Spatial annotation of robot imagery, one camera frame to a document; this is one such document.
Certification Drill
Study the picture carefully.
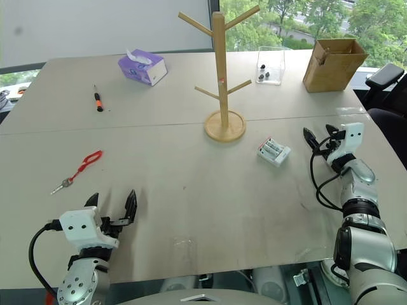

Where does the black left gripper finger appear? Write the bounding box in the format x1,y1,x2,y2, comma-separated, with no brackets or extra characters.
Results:
83,192,100,210
123,189,138,224

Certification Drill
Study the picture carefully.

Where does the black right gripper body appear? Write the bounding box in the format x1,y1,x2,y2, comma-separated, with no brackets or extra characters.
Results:
315,130,347,160

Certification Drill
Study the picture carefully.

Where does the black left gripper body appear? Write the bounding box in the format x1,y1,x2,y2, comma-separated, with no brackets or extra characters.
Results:
95,215,132,240

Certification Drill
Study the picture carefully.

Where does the white battery charger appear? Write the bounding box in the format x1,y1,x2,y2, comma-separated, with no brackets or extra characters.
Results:
256,137,292,168

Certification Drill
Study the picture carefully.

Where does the white green battery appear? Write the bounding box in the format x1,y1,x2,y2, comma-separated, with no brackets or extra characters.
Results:
260,138,277,154
266,142,284,159

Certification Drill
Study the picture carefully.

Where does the black office chair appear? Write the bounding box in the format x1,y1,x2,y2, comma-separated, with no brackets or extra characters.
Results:
364,63,407,169

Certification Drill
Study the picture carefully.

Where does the brown cardboard box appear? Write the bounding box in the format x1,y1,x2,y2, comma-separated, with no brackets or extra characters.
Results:
302,38,370,94

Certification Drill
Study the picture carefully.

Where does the clear acrylic box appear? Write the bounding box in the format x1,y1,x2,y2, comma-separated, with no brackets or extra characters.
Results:
256,46,286,86

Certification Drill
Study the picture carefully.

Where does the white rounded robot leg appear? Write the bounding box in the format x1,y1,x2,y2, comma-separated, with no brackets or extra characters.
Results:
253,266,289,297
158,273,200,294

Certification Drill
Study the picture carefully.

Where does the black and orange screwdriver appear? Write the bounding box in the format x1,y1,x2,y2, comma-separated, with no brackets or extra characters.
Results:
92,83,103,112

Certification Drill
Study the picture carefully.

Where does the grey robot torso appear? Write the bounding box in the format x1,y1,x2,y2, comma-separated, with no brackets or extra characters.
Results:
116,287,289,305

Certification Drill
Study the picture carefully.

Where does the wooden branched hanging stand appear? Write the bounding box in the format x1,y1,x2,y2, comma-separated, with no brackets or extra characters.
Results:
177,5,261,144

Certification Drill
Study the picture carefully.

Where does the purple tissue box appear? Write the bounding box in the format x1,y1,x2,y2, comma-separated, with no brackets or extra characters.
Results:
117,48,169,87

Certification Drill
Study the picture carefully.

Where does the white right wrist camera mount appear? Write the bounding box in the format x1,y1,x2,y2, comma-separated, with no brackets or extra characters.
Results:
326,122,364,166

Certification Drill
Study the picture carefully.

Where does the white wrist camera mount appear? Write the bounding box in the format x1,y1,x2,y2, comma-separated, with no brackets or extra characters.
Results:
59,206,120,252
326,122,364,166

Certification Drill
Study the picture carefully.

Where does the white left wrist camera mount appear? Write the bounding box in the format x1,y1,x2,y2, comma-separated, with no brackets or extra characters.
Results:
59,206,120,252

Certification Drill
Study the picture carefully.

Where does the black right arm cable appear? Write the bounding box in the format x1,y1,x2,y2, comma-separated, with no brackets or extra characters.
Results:
309,136,347,213

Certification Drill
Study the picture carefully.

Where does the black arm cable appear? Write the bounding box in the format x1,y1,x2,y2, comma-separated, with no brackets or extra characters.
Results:
29,221,64,297
309,136,347,213

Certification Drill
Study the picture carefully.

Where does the silver key with red strap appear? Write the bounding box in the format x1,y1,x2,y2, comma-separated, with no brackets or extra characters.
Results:
50,150,105,196

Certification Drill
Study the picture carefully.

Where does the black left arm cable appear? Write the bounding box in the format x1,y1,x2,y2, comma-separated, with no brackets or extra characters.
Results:
29,221,64,297

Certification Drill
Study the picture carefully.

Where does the dark window frame post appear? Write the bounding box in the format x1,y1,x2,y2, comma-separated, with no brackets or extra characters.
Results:
208,0,221,52

